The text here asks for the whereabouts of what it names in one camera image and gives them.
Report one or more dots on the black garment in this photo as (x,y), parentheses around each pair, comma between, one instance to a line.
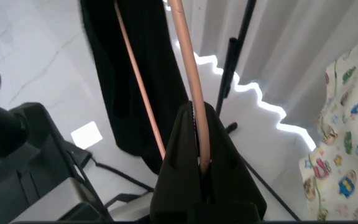
(163,77)

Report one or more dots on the pink clothes hanger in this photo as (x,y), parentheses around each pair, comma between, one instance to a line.
(192,77)

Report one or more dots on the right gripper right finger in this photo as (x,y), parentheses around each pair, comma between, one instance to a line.
(238,193)

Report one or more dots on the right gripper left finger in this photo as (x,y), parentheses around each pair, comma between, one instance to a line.
(176,186)

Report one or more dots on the black clothes rack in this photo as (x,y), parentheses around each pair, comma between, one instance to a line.
(228,68)

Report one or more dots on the cream printed garment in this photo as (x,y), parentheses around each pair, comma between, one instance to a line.
(337,155)

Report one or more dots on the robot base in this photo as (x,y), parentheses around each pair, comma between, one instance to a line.
(26,174)

